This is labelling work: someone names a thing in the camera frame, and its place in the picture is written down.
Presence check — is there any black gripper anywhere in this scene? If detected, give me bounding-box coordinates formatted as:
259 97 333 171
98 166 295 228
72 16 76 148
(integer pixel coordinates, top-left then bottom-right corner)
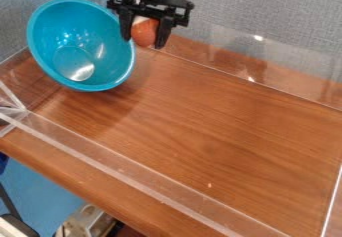
106 0 193 49

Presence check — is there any clear acrylic barrier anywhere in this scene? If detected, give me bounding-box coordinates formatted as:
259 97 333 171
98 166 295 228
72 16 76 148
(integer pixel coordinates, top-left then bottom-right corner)
0 37 342 237

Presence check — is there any blue plastic bowl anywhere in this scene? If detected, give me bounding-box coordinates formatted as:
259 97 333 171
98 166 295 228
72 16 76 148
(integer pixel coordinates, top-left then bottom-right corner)
26 0 136 92

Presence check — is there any brown and white toy mushroom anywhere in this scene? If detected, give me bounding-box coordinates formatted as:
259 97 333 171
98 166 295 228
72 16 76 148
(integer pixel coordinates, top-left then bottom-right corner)
130 16 158 47

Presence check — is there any black and white chair part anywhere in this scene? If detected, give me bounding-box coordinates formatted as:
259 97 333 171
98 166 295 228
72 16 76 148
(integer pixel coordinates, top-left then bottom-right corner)
0 183 39 237

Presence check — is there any grey box under table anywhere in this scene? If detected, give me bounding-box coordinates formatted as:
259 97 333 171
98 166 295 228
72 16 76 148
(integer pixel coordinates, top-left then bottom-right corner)
53 204 116 237

